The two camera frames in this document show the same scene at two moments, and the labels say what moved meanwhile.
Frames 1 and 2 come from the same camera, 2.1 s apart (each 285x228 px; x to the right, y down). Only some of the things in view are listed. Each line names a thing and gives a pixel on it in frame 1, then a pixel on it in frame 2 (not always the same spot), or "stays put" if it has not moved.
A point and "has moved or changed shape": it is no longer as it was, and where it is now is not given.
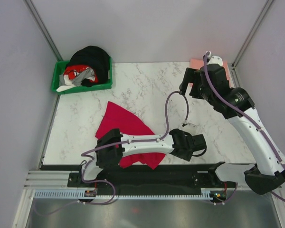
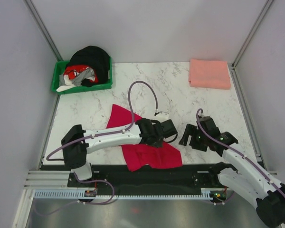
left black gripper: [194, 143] -> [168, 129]
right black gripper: [193, 76] -> [191, 130]
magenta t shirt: [117, 116] has moved or changed shape
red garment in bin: [72, 71] stays put
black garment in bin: [94, 57] stays put
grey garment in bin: [88, 73] stays put
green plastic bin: [59, 67] stays put
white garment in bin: [68, 82] stays put
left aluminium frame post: [43, 29] stays put
